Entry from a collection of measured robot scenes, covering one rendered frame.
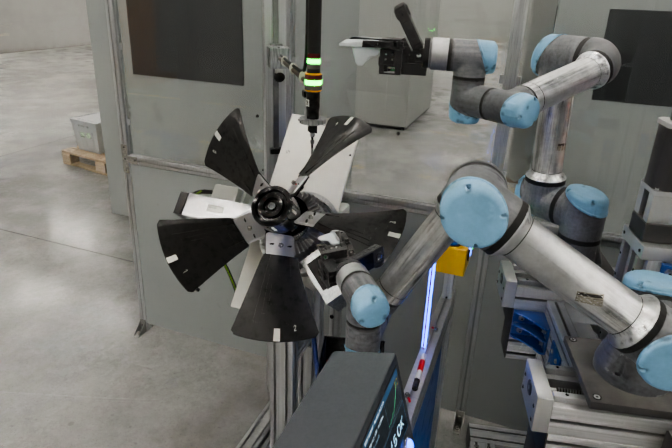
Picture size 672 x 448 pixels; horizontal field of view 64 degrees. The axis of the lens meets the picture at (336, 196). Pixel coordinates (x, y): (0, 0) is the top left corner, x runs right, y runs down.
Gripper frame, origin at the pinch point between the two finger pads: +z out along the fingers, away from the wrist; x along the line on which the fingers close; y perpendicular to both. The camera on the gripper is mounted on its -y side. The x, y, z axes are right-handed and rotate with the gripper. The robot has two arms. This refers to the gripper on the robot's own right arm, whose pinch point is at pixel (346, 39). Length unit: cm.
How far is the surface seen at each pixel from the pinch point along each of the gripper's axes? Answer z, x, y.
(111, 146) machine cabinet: 214, 220, 105
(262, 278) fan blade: 17, -14, 60
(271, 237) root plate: 18, -5, 53
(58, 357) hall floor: 150, 61, 167
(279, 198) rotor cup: 16.3, -2.1, 42.2
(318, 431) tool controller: -12, -80, 42
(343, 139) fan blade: 1.7, 11.4, 27.9
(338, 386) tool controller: -13, -71, 42
